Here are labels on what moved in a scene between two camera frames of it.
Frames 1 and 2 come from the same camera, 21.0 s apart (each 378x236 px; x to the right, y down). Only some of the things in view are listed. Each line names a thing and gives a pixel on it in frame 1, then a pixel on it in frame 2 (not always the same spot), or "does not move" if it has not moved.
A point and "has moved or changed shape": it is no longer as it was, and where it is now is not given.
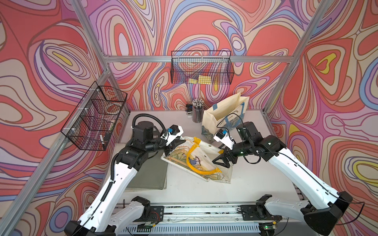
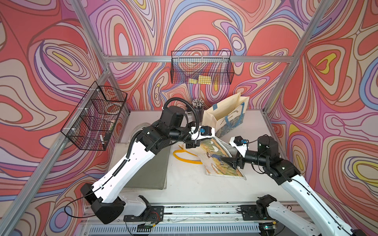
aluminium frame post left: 83,15 does not move
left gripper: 170,146 → 192,144
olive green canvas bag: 152,175 does not move
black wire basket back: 202,67 does not move
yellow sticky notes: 202,79 does not move
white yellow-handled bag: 195,157 has moved or changed shape
